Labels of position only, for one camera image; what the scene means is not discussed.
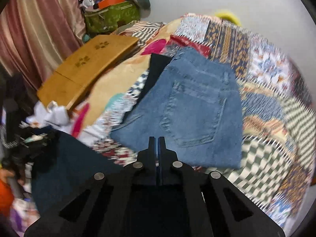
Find dark teal pants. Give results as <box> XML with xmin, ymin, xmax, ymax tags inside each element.
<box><xmin>31</xmin><ymin>131</ymin><xmax>123</xmax><ymax>216</ymax></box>

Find folded blue jeans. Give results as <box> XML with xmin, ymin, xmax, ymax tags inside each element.
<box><xmin>110</xmin><ymin>47</ymin><xmax>243</xmax><ymax>168</ymax></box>

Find white crumpled paper pile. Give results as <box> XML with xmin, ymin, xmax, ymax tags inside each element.
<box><xmin>26</xmin><ymin>101</ymin><xmax>70</xmax><ymax>128</ymax></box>

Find folded black garment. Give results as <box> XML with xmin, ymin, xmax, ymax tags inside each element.
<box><xmin>132</xmin><ymin>54</ymin><xmax>172</xmax><ymax>110</ymax></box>

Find patchwork patterned bedspread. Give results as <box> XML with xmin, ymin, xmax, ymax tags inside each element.
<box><xmin>78</xmin><ymin>13</ymin><xmax>315</xmax><ymax>234</ymax></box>

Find wooden lap desk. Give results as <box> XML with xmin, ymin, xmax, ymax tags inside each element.
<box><xmin>37</xmin><ymin>35</ymin><xmax>139</xmax><ymax>111</ymax></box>

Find green camouflage bag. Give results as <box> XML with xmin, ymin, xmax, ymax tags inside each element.
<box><xmin>84</xmin><ymin>1</ymin><xmax>140</xmax><ymax>34</ymax></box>

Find yellow plush item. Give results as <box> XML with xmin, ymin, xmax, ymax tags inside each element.
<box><xmin>214</xmin><ymin>10</ymin><xmax>242</xmax><ymax>27</ymax></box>

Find orange box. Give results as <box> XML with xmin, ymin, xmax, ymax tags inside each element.
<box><xmin>96</xmin><ymin>0</ymin><xmax>126</xmax><ymax>9</ymax></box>

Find pink striped curtain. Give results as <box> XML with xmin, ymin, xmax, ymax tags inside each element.
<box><xmin>1</xmin><ymin>0</ymin><xmax>86</xmax><ymax>90</ymax></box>

